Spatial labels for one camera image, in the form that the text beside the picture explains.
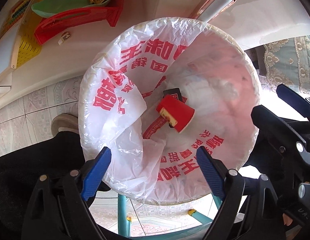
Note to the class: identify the white wooden-edged board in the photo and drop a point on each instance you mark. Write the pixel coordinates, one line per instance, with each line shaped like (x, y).
(5, 60)

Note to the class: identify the person's grey shoe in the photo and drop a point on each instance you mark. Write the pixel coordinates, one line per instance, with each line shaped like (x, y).
(65, 122)

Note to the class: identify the white red-printed plastic bag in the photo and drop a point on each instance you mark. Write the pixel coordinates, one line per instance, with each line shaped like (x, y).
(115, 100)

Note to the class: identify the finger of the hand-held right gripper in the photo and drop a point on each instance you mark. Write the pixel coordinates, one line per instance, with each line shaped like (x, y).
(294, 100)
(274, 125)

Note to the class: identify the green lace patterned cloth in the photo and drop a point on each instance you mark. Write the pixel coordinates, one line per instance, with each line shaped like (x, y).
(282, 62)

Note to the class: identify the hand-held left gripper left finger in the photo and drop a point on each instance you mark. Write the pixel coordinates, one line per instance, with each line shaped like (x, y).
(96, 173)

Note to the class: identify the yellow pegboard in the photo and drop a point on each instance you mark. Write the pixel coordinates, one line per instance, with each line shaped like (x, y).
(27, 47)

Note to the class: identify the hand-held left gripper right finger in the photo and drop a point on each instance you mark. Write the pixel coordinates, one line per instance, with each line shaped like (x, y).
(209, 173)

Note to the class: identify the red plastic basket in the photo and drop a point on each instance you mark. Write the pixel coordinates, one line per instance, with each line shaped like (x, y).
(77, 15)

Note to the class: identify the teal metal stool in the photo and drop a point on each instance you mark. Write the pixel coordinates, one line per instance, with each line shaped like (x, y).
(123, 217)

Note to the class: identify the round cream waste bin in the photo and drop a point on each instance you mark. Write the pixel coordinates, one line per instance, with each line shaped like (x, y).
(236, 42)

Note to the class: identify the crumpled white tissue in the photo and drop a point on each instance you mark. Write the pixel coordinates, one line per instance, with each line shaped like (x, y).
(207, 90)

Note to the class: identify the small white wrapper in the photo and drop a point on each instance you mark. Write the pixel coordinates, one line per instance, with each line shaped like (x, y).
(65, 37)

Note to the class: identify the colourful bead abacus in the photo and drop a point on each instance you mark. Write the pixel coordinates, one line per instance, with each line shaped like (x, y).
(16, 12)

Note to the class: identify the small black packet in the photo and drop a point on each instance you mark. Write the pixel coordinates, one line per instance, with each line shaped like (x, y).
(171, 92)

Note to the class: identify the red cardboard box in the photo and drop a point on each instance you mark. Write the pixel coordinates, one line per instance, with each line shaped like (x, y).
(177, 110)

